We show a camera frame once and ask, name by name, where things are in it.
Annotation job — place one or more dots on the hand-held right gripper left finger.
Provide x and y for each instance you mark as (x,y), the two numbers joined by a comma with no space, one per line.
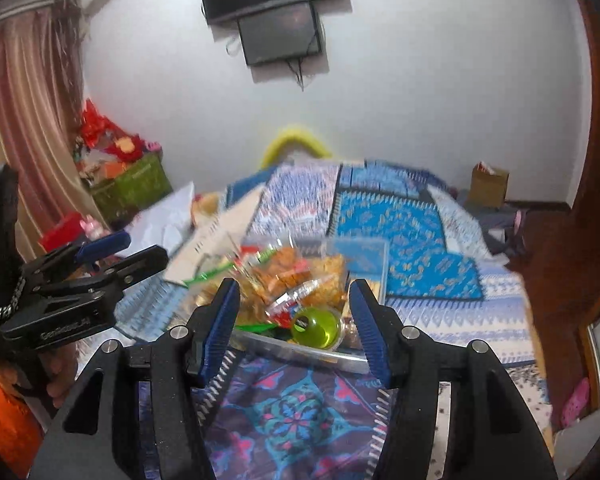
(220,330)

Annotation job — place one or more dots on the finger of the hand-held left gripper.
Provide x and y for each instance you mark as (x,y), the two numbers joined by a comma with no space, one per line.
(105,245)
(140,265)

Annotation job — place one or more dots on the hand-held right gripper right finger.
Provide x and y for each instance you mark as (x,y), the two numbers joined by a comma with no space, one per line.
(372,340)

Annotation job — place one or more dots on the clear packet with green band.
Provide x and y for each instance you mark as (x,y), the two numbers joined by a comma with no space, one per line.
(212,275)

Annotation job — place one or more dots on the green jelly cup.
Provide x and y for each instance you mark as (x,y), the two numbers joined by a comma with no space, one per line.
(315,327)

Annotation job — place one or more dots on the red white candy wrapper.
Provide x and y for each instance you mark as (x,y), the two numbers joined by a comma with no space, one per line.
(285,310)

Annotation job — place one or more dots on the clear plastic container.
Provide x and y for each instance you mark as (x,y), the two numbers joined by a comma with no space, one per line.
(300,352)

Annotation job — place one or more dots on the yellow crispy snack packet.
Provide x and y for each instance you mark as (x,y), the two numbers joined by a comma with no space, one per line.
(330,275)

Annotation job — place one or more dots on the orange crispy snack packet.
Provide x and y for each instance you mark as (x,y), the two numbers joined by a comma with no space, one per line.
(280,270)

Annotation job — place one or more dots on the person's left hand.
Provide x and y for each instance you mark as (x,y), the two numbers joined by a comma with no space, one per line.
(60,380)

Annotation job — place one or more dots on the pink plush toy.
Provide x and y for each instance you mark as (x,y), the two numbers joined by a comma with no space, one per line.
(95,227)

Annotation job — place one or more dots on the red box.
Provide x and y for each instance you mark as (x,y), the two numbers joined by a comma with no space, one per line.
(60,232)

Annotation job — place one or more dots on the white plastic bag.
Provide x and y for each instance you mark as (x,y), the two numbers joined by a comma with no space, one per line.
(160,220)

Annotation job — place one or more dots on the green storage crate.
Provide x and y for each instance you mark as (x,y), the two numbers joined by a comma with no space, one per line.
(135,185)

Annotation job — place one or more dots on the yellow white snack packet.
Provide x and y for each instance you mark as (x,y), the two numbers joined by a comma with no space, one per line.
(205,210)

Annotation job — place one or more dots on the patchwork bed blanket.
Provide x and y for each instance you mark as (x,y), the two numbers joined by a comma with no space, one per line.
(430,270)

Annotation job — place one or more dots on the red yellow plush toy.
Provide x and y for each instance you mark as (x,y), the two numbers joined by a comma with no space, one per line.
(125,147)

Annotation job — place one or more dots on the red plastic bag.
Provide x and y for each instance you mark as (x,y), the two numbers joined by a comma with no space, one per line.
(97,127)

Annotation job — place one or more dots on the striped curtain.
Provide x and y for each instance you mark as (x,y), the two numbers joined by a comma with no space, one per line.
(25,110)

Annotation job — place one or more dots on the brown paper bag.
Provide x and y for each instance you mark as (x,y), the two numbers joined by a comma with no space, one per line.
(487,187)

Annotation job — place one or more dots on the pink slipper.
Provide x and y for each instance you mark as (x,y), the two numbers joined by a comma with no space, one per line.
(575,402)

